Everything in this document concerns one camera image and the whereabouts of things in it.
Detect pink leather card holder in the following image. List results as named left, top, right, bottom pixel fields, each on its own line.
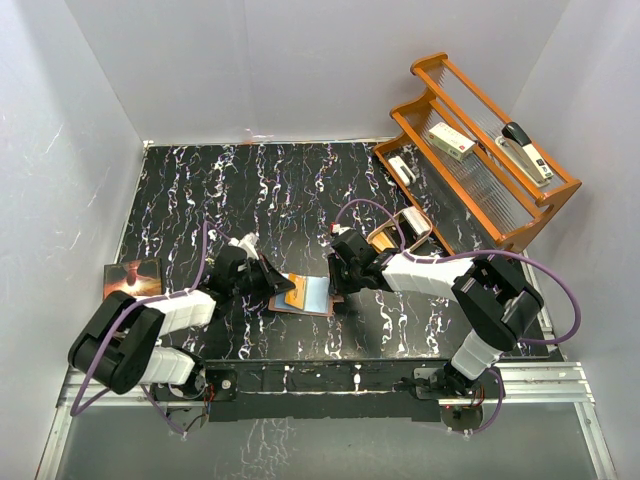
left=268, top=275, right=344, bottom=317

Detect white card stack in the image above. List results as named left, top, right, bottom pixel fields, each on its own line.
left=403, top=207, right=432, bottom=238

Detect small white stapler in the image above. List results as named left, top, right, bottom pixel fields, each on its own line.
left=388, top=156, right=416, bottom=186

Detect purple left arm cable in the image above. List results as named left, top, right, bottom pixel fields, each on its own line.
left=68, top=220, right=241, bottom=435

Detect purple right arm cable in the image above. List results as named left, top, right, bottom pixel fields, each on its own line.
left=330, top=198, right=582, bottom=434

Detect orange wooden shelf rack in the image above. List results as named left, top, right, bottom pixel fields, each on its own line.
left=373, top=53, right=581, bottom=254

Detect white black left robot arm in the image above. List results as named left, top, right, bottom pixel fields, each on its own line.
left=67, top=245, right=295, bottom=399

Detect black beige stapler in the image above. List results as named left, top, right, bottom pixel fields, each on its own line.
left=495, top=122, right=554, bottom=187

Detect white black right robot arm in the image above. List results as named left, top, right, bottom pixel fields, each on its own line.
left=328, top=225, right=544, bottom=397

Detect beige card tray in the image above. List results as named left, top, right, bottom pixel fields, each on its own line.
left=367, top=208, right=433, bottom=252

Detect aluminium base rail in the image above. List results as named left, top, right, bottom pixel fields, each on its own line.
left=37, top=359, right=618, bottom=479

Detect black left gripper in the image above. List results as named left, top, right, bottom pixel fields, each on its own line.
left=230, top=253, right=295, bottom=301

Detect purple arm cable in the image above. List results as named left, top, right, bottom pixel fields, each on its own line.
left=330, top=198, right=582, bottom=434
left=68, top=220, right=241, bottom=435

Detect white staples box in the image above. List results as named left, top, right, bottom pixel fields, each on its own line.
left=427, top=122, right=475, bottom=162

